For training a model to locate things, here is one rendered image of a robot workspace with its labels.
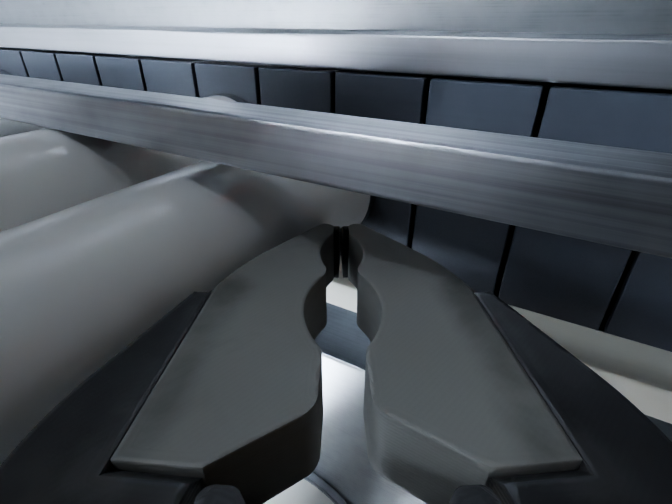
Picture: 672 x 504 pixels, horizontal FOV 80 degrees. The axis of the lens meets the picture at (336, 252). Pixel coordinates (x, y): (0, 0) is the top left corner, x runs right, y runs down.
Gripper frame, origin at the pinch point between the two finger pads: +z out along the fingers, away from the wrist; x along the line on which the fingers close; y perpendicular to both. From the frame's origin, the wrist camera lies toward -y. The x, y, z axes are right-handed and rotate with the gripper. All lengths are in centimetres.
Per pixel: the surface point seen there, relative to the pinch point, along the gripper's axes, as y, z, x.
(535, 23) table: -5.4, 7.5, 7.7
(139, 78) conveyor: -2.9, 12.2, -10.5
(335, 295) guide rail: 4.0, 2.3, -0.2
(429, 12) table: -5.8, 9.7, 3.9
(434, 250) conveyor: 2.9, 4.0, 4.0
